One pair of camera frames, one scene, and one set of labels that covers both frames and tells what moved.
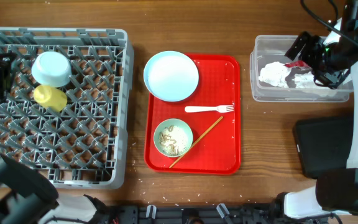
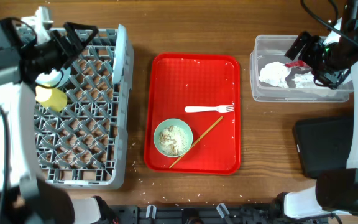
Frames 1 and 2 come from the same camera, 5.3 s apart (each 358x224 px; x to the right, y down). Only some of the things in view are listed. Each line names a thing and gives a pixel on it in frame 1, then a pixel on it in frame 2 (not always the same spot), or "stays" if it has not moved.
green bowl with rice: (173, 137) stays
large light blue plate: (171, 76) -> (120, 56)
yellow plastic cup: (51, 98) stays
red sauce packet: (298, 63) stays
